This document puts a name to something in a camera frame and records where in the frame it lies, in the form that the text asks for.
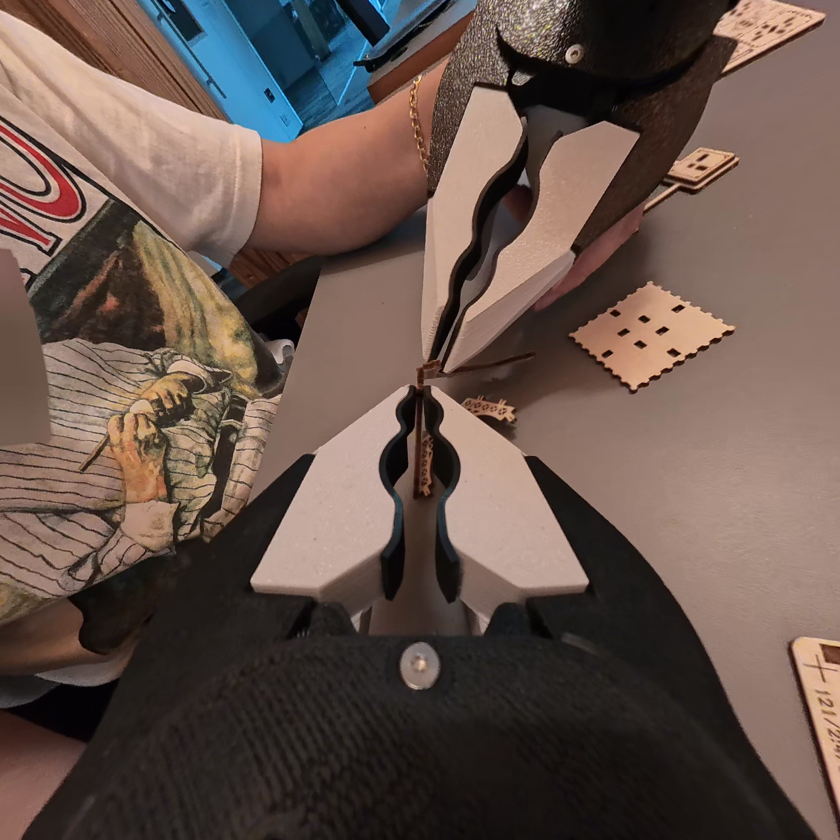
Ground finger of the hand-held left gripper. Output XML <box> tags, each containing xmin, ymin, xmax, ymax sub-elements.
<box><xmin>419</xmin><ymin>84</ymin><xmax>530</xmax><ymax>365</ymax></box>
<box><xmin>438</xmin><ymin>120</ymin><xmax>642</xmax><ymax>376</ymax></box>

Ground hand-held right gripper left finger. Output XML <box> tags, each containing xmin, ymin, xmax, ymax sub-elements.
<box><xmin>251</xmin><ymin>386</ymin><xmax>422</xmax><ymax>619</ymax></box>

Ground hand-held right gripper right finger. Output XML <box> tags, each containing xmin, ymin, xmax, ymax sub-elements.
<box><xmin>424</xmin><ymin>387</ymin><xmax>592</xmax><ymax>623</ymax></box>

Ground wooden lattice arch piece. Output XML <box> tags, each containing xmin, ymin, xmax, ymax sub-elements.
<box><xmin>413</xmin><ymin>363</ymin><xmax>426</xmax><ymax>500</ymax></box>
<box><xmin>420</xmin><ymin>351</ymin><xmax>537</xmax><ymax>497</ymax></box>

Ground person's left forearm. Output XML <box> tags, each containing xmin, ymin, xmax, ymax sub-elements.
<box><xmin>252</xmin><ymin>69</ymin><xmax>434</xmax><ymax>258</ymax></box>

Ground grey desk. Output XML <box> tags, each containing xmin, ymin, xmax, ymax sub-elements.
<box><xmin>252</xmin><ymin>0</ymin><xmax>840</xmax><ymax>840</ymax></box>

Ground person's left hand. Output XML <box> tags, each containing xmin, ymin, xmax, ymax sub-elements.
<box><xmin>504</xmin><ymin>185</ymin><xmax>648</xmax><ymax>313</ymax></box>

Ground small wooden arch piece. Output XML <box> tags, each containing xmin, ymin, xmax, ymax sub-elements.
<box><xmin>459</xmin><ymin>395</ymin><xmax>518</xmax><ymax>425</ymax></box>

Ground black flat tray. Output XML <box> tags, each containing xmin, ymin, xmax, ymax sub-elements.
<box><xmin>353</xmin><ymin>36</ymin><xmax>454</xmax><ymax>73</ymax></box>

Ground white side table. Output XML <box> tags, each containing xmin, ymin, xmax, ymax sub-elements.
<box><xmin>366</xmin><ymin>7</ymin><xmax>479</xmax><ymax>106</ymax></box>

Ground square wooden platform with holes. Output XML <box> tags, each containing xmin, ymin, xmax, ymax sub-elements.
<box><xmin>568</xmin><ymin>281</ymin><xmax>736</xmax><ymax>395</ymax></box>

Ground wooden arch cutout sheet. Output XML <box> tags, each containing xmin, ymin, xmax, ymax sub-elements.
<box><xmin>712</xmin><ymin>0</ymin><xmax>828</xmax><ymax>74</ymax></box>

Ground black office chair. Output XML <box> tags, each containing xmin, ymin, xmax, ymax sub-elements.
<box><xmin>233</xmin><ymin>255</ymin><xmax>327</xmax><ymax>343</ymax></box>

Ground black shorts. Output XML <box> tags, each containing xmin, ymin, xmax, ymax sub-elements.
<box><xmin>0</xmin><ymin>682</ymin><xmax>122</xmax><ymax>742</ymax></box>

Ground person's printed white shirt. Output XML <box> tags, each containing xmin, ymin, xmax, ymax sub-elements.
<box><xmin>0</xmin><ymin>10</ymin><xmax>291</xmax><ymax>706</ymax></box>

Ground wooden tower parts sheet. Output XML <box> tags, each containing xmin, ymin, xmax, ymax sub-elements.
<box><xmin>789</xmin><ymin>635</ymin><xmax>840</xmax><ymax>840</ymax></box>

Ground wooden partition panel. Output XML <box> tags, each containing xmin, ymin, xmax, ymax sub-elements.
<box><xmin>20</xmin><ymin>0</ymin><xmax>232</xmax><ymax>122</ymax></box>

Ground person's leg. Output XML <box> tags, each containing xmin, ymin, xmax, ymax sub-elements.
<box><xmin>0</xmin><ymin>712</ymin><xmax>88</xmax><ymax>840</ymax></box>

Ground gold chain bracelet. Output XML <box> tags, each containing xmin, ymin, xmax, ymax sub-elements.
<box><xmin>409</xmin><ymin>74</ymin><xmax>432</xmax><ymax>177</ymax></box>

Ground wooden four-square frame piece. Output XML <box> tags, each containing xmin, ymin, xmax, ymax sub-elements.
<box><xmin>642</xmin><ymin>147</ymin><xmax>740</xmax><ymax>214</ymax></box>

